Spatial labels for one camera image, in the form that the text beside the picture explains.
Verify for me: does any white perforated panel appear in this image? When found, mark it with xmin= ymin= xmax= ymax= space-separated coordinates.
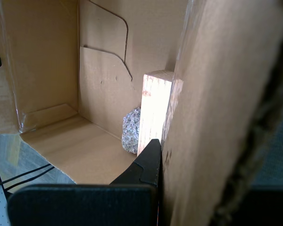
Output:
xmin=0 ymin=186 xmax=12 ymax=226

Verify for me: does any black base cable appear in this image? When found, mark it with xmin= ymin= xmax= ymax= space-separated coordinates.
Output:
xmin=3 ymin=166 xmax=55 ymax=192
xmin=0 ymin=164 xmax=51 ymax=184

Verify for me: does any brown cardboard box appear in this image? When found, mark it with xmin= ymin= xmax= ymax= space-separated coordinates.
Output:
xmin=0 ymin=0 xmax=283 ymax=226

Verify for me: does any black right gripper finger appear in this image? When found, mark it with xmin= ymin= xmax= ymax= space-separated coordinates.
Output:
xmin=7 ymin=138 xmax=161 ymax=226
xmin=228 ymin=185 xmax=283 ymax=226

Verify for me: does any light wooden block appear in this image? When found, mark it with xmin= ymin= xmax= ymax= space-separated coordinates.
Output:
xmin=137 ymin=70 xmax=175 ymax=158

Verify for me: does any speckled pinkish granite rock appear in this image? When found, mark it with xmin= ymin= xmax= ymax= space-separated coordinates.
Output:
xmin=121 ymin=107 xmax=142 ymax=154

